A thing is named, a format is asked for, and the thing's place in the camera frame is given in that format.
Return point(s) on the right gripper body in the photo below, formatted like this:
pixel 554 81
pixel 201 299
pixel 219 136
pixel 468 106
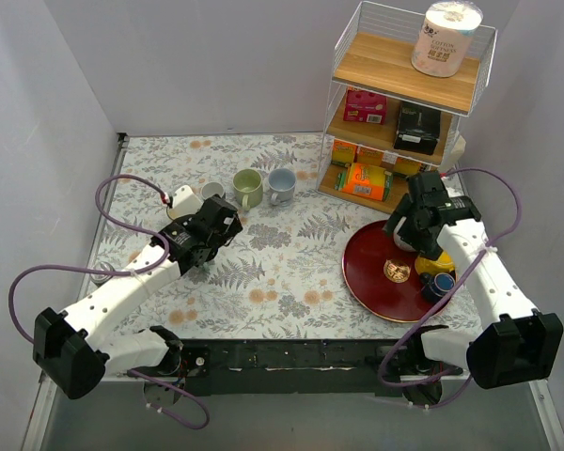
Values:
pixel 408 230

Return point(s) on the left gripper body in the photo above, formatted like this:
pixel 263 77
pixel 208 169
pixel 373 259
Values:
pixel 223 221

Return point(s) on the white ceramic mug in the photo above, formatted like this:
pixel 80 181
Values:
pixel 211 189

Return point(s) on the pale green tall mug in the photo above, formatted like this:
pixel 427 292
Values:
pixel 248 188

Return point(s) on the yellow mug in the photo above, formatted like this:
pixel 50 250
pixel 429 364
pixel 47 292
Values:
pixel 443 264

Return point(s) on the dark blue mug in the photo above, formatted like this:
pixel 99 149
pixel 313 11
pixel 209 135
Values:
pixel 436 286

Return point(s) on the white ribbed mug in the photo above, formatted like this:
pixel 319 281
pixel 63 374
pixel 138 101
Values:
pixel 282 183

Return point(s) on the white speckled mug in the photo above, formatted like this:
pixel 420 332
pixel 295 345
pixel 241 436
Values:
pixel 401 244

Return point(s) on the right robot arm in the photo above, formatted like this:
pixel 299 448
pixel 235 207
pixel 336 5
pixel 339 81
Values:
pixel 518 343

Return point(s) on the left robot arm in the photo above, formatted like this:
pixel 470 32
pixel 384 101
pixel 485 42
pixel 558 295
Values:
pixel 73 346

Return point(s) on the orange sponge box right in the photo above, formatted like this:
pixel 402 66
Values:
pixel 405 168

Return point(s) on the orange sponge box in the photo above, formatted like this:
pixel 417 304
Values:
pixel 369 156
pixel 405 168

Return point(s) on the red round tray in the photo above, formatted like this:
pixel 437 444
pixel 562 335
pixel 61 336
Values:
pixel 382 277

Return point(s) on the orange sponge box middle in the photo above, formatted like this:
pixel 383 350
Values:
pixel 369 156

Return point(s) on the floral table mat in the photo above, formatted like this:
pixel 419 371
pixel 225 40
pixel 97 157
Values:
pixel 281 277

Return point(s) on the black box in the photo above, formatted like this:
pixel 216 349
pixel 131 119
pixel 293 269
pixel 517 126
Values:
pixel 418 128

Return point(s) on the orange yellow sponge pack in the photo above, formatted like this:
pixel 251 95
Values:
pixel 343 152

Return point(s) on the pink sponge box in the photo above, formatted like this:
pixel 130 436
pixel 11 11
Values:
pixel 365 107

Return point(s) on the dark drink can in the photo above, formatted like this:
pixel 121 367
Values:
pixel 102 273

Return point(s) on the toilet paper roll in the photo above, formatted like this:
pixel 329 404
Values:
pixel 446 34

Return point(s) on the white wire wooden shelf rack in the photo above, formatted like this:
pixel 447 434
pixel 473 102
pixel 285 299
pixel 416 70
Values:
pixel 374 53

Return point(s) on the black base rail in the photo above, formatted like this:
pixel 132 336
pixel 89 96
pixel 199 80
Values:
pixel 208 367

